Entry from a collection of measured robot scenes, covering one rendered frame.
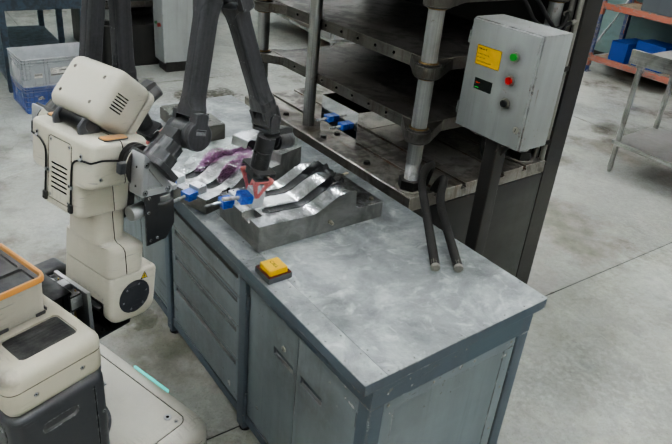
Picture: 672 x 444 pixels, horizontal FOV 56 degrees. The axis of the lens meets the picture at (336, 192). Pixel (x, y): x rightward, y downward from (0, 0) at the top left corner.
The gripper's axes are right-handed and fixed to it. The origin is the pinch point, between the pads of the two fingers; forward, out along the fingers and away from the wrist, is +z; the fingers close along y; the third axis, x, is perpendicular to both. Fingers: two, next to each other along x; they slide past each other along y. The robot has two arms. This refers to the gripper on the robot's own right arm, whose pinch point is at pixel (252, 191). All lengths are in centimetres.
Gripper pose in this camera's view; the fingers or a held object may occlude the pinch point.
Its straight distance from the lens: 197.4
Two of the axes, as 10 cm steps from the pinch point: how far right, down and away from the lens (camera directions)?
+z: -2.7, 8.5, 4.6
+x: -7.8, 0.9, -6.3
